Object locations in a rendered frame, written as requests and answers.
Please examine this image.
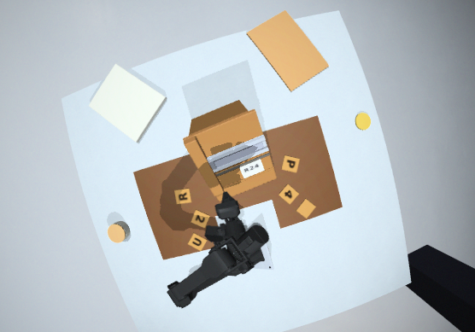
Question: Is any white paper ticket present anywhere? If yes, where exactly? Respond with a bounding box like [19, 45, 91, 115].
[239, 159, 265, 178]

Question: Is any tan letter tile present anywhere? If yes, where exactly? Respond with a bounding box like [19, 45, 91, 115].
[188, 233, 207, 251]
[191, 210, 210, 228]
[174, 189, 191, 204]
[281, 155, 299, 173]
[279, 184, 299, 204]
[297, 199, 315, 218]

